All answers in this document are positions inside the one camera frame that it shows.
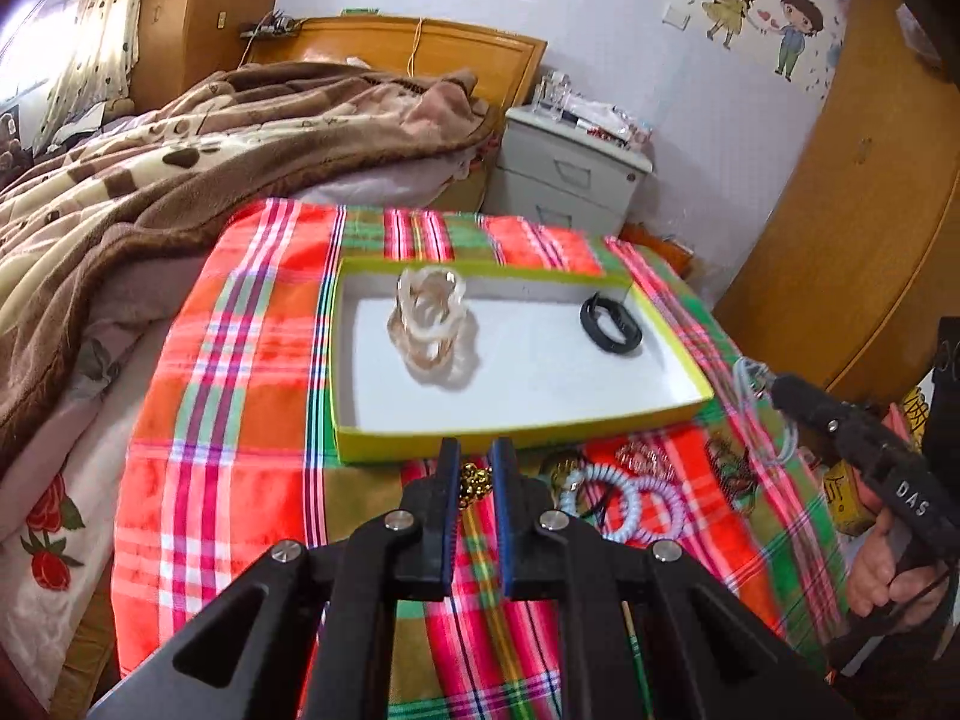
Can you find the brown patterned blanket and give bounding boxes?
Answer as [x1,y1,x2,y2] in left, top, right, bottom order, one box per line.
[0,60,500,466]

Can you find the grey nightstand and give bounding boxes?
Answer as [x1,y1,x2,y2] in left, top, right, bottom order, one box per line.
[484,105,655,238]

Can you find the pink rhinestone bracelet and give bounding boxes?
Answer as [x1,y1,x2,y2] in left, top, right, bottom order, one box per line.
[615,444,673,478]

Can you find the person's right hand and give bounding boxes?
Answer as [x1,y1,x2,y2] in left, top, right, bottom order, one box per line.
[847,521,910,616]

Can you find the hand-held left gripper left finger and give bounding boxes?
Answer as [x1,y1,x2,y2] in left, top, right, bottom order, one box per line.
[86,437,461,720]

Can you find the clear glass holder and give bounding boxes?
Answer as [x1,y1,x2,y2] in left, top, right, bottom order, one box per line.
[534,71,575,122]

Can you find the black band bracelet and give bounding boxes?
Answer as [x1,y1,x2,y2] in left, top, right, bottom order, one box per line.
[581,291,646,357]

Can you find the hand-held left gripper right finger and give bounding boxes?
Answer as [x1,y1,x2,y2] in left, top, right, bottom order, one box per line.
[491,437,856,720]

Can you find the purple spiral hair tie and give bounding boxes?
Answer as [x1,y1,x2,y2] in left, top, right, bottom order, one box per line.
[622,476,688,541]

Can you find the dotted curtain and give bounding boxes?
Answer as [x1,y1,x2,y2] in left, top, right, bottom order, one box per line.
[37,0,158,130]

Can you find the red plaid cloth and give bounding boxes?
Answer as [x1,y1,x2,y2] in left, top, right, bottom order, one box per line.
[112,199,852,720]

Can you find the yellow-green shallow cardboard box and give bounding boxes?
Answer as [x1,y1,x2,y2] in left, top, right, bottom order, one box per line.
[330,255,715,466]

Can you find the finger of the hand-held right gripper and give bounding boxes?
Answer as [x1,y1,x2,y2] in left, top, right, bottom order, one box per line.
[769,375,863,443]

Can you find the clutter of small packets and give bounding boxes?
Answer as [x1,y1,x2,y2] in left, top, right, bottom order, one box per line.
[562,101,653,152]

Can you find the wooden headboard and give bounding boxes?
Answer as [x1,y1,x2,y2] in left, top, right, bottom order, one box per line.
[244,15,548,115]

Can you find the grey hair ties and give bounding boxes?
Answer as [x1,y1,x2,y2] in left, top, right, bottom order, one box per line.
[731,356,800,466]

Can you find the black hair tie pink charm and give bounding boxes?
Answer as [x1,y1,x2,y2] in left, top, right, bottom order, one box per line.
[540,454,612,530]

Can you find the gold bead bracelet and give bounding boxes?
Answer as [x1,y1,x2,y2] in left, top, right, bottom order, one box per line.
[459,463,496,509]

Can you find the power strip with cables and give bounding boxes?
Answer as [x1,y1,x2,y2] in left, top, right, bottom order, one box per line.
[240,11,302,40]

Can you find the leopard print hair clip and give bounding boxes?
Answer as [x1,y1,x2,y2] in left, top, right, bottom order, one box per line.
[705,435,758,515]

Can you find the wooden wardrobe with handles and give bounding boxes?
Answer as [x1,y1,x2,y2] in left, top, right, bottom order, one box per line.
[712,0,960,407]

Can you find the yellow carton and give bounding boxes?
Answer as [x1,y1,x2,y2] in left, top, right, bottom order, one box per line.
[821,457,886,538]

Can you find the light blue spiral hair tie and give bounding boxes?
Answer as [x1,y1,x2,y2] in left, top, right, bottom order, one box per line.
[559,465,643,542]

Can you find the tall wooden cabinet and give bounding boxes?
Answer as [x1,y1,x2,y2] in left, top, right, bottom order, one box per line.
[139,0,290,92]

